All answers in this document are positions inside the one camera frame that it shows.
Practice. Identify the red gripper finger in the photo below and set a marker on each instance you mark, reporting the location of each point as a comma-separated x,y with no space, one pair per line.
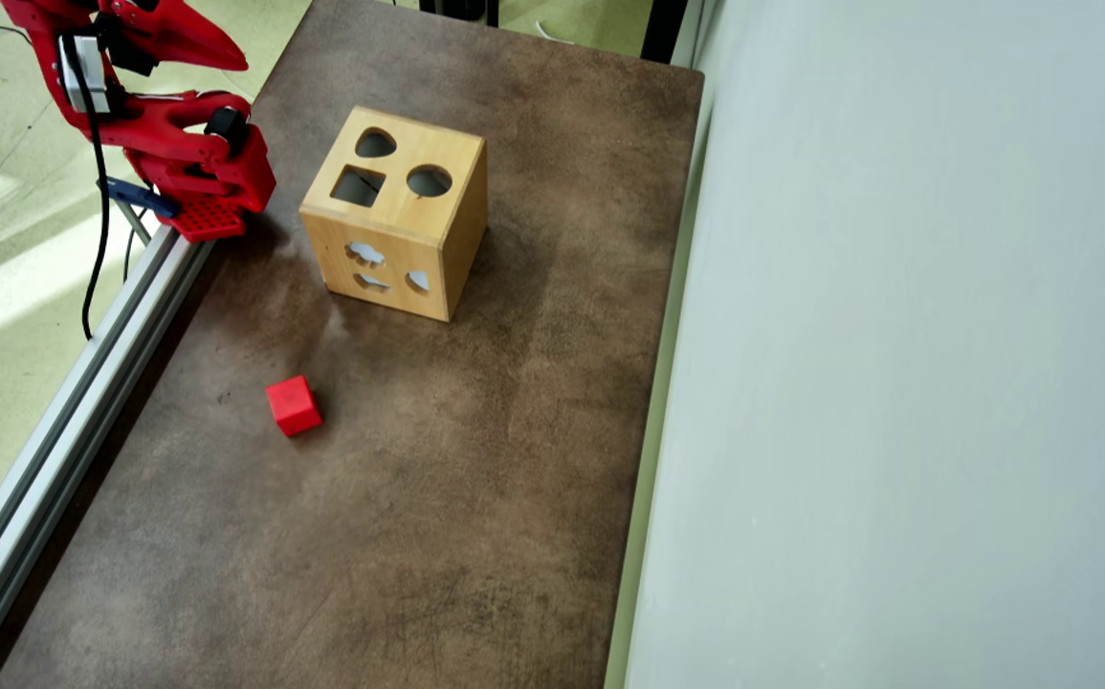
198,43

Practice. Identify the red cube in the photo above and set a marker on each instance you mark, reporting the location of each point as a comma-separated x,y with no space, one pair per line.
294,407

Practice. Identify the red robot arm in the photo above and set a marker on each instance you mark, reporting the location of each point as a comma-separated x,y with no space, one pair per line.
179,144

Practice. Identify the blue table clamp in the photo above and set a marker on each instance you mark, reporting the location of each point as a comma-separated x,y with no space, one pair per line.
136,196

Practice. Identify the black furniture base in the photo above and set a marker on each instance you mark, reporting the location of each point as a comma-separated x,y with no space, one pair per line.
461,10

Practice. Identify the wooden shape sorter box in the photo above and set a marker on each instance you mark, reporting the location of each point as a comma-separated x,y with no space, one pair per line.
461,230

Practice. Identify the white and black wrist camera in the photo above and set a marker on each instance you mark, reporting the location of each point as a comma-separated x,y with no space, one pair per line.
85,81

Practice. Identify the aluminium profile rail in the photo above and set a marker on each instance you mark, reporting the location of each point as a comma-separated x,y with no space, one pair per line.
64,411

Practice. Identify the dark vertical post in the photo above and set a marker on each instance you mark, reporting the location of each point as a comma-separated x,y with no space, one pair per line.
664,29

